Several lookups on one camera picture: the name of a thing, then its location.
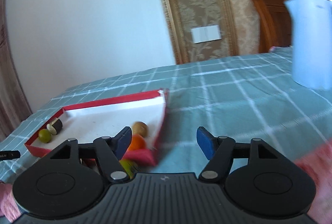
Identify green checkered tablecloth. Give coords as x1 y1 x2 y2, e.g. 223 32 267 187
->
1 48 331 183

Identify brown patterned curtain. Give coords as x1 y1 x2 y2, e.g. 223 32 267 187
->
0 0 32 140

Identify gold ornate wall frame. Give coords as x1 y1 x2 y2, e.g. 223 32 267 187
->
161 0 239 64

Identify white electric kettle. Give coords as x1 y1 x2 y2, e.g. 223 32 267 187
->
284 0 331 90

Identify brown kiwi-like fruit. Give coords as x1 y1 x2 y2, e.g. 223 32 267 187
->
132 121 149 138

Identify red cardboard tray box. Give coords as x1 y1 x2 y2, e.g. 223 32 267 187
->
25 89 169 166

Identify dark cut eggplant piece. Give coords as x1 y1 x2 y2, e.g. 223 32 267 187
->
46 118 63 135

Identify pink floral towel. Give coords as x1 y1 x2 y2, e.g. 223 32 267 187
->
295 141 332 223

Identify orange tangerine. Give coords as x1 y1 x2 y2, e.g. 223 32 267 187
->
127 134 146 151

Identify green fruit piece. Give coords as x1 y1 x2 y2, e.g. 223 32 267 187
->
119 159 139 179

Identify white wall switch plate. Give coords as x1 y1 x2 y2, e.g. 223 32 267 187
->
191 25 222 44

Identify round green fruit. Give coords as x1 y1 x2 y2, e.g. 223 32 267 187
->
38 129 52 143

